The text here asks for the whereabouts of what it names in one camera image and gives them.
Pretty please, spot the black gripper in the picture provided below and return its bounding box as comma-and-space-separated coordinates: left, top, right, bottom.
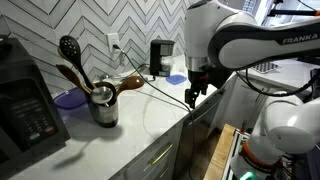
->
185, 66, 215, 109

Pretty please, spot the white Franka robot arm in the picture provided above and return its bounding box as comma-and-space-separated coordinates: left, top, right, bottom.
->
184, 0, 320, 180

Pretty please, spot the brown wooden ladle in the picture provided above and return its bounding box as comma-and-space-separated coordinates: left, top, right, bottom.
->
116, 76, 144, 96

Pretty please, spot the steel utensil holder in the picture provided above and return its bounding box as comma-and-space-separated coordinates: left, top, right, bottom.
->
87, 82, 118, 128

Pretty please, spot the blue container lid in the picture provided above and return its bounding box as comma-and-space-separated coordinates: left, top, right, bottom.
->
166, 75, 186, 85

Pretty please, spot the black coffee maker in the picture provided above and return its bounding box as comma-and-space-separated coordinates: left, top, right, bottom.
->
149, 39, 175, 76

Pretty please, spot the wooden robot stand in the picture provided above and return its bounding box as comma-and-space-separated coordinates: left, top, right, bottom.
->
203, 124, 235, 180

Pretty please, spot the silver measuring cup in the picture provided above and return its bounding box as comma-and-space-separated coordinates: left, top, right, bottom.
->
90, 86, 113, 107

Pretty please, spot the dark wooden spoon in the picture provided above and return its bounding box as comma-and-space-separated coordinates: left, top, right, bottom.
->
56, 64, 91, 95

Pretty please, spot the black slotted spoon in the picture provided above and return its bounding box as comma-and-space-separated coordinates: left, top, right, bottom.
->
59, 35, 95, 89

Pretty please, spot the light wooden spoon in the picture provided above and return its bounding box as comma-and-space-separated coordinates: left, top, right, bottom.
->
57, 47, 68, 60

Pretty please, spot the black microwave oven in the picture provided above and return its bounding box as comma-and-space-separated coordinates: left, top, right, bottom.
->
0, 35, 70, 177

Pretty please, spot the gold drawer handle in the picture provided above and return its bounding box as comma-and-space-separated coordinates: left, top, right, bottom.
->
148, 142, 173, 165

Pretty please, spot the black power cable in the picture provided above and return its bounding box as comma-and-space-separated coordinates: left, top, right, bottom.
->
113, 44, 196, 180

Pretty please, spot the white wall outlet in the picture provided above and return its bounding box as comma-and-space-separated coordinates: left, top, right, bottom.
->
107, 33, 119, 53

